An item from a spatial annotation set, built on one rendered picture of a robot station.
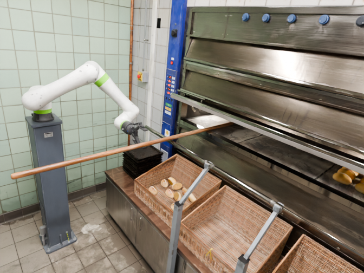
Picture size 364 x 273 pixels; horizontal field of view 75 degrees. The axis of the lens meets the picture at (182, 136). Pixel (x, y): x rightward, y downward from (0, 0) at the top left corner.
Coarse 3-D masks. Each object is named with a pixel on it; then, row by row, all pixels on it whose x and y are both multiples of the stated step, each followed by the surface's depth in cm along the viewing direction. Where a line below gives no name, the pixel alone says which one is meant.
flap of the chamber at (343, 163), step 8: (176, 96) 196; (192, 104) 183; (208, 112) 172; (216, 112) 167; (232, 120) 157; (248, 120) 171; (256, 128) 145; (272, 136) 138; (280, 136) 135; (288, 144) 131; (296, 144) 128; (312, 152) 123; (320, 152) 120; (328, 160) 118; (336, 160) 115; (352, 168) 111; (360, 168) 108
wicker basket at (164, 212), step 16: (144, 176) 208; (160, 176) 222; (176, 176) 227; (192, 176) 213; (208, 176) 202; (144, 192) 194; (192, 192) 212; (208, 192) 184; (160, 208) 181; (192, 208) 178
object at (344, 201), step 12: (180, 120) 220; (204, 132) 199; (228, 144) 182; (252, 156) 168; (264, 156) 166; (276, 168) 156; (288, 168) 153; (300, 180) 145; (312, 180) 142; (324, 192) 136; (336, 192) 133; (348, 204) 128; (360, 204) 125
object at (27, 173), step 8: (208, 128) 198; (216, 128) 206; (168, 136) 173; (176, 136) 176; (136, 144) 156; (144, 144) 159; (152, 144) 163; (104, 152) 142; (112, 152) 144; (120, 152) 148; (72, 160) 130; (80, 160) 132; (88, 160) 136; (32, 168) 119; (40, 168) 120; (48, 168) 122; (56, 168) 125; (16, 176) 113; (24, 176) 116
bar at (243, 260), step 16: (176, 144) 171; (224, 176) 141; (256, 192) 126; (176, 208) 144; (272, 208) 120; (176, 224) 148; (176, 240) 155; (256, 240) 115; (240, 256) 114; (240, 272) 113
